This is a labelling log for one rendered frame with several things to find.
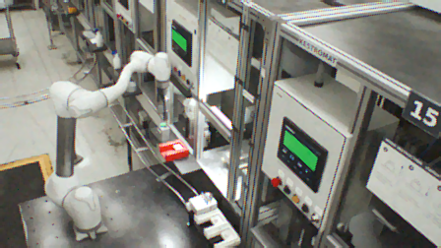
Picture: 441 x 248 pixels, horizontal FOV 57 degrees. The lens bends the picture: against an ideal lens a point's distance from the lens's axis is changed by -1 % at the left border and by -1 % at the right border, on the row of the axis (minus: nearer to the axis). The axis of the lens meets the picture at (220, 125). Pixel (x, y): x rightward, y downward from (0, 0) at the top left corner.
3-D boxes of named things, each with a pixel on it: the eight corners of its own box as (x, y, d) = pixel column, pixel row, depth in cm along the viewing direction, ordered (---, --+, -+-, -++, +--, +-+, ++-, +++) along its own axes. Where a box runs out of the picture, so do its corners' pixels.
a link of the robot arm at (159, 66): (174, 77, 251) (158, 70, 257) (174, 53, 242) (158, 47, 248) (162, 83, 243) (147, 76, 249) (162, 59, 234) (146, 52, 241)
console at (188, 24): (162, 67, 264) (161, -3, 239) (202, 60, 277) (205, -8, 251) (191, 96, 234) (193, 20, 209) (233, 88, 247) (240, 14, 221)
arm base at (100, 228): (78, 247, 226) (77, 240, 222) (69, 220, 241) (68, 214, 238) (110, 236, 234) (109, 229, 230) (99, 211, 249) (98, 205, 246)
